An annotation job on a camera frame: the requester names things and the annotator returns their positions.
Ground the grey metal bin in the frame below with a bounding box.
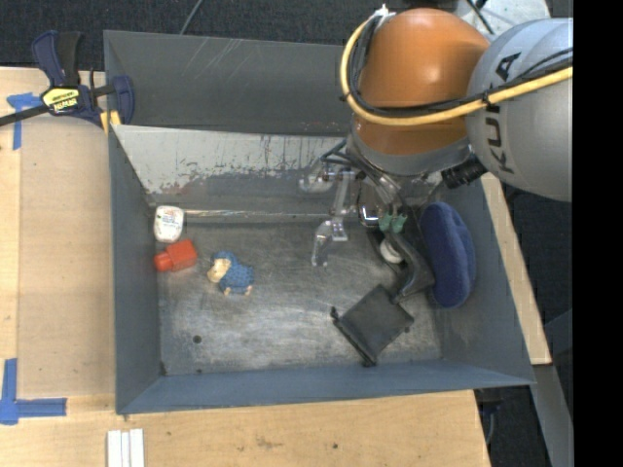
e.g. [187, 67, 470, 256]
[102, 29, 538, 416]

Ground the white small cylinder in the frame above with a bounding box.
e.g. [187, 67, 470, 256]
[379, 238, 406, 265]

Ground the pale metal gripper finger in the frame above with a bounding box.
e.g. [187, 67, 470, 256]
[310, 216, 349, 269]
[297, 170, 337, 196]

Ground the blue toy sheep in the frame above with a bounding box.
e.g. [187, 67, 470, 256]
[205, 250, 256, 298]

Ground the red toy block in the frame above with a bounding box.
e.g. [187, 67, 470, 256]
[153, 238, 200, 274]

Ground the white small packet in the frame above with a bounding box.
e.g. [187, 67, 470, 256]
[153, 204, 187, 244]

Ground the dark blue soft disc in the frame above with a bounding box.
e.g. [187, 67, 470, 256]
[419, 200, 478, 309]

